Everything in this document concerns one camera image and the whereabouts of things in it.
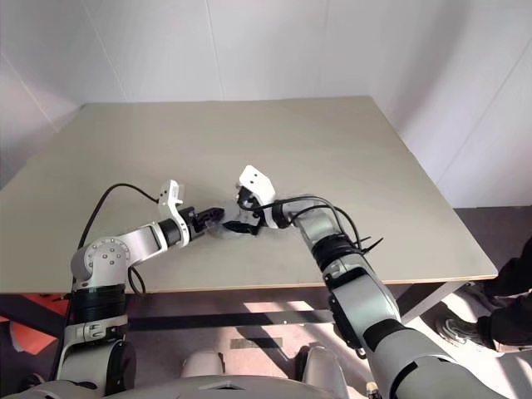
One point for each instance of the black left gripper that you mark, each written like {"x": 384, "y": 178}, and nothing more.
{"x": 196, "y": 223}

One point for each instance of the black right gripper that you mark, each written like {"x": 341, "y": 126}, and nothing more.
{"x": 248, "y": 203}

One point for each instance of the round motor housing copper windings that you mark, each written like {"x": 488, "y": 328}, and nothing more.
{"x": 224, "y": 235}

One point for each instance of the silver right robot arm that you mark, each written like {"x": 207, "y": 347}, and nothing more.
{"x": 365, "y": 299}

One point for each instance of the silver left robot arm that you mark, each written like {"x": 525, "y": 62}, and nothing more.
{"x": 133, "y": 241}

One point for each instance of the black table crossbar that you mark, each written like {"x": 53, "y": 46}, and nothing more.
{"x": 232, "y": 320}

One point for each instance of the pale rounded robot leg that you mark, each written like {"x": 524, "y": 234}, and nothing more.
{"x": 322, "y": 367}
{"x": 203, "y": 363}

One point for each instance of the grey rounded robot torso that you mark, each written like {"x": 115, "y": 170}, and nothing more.
{"x": 224, "y": 388}

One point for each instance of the grey table leg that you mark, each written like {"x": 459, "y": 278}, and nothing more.
{"x": 428, "y": 301}

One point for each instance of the orange object under table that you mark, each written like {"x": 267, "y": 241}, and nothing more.
{"x": 33, "y": 338}

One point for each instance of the grey sneaker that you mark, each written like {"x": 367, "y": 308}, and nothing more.
{"x": 457, "y": 330}

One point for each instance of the person in black clothes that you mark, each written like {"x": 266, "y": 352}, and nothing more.
{"x": 513, "y": 291}

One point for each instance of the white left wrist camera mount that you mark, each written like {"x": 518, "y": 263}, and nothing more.
{"x": 168, "y": 199}

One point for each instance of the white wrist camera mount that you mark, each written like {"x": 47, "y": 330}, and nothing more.
{"x": 168, "y": 199}
{"x": 257, "y": 180}

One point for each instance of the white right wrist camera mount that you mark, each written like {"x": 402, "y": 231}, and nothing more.
{"x": 257, "y": 180}

